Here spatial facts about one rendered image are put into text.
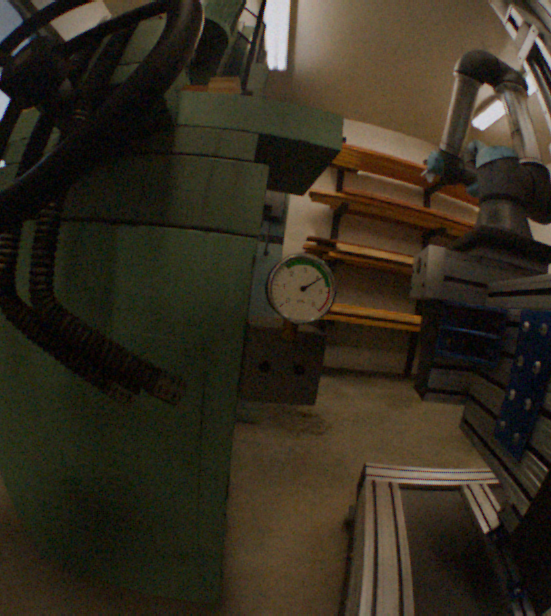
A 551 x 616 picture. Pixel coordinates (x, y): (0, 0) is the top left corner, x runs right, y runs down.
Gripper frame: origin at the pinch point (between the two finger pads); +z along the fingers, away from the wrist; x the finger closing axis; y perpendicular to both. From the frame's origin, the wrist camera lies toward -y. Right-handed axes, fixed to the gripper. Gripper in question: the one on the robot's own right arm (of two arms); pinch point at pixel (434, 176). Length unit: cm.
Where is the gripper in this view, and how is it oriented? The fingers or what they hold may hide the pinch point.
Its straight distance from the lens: 131.7
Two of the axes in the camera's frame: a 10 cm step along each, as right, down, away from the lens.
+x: 10.0, 0.0, -0.1
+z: 0.1, -0.5, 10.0
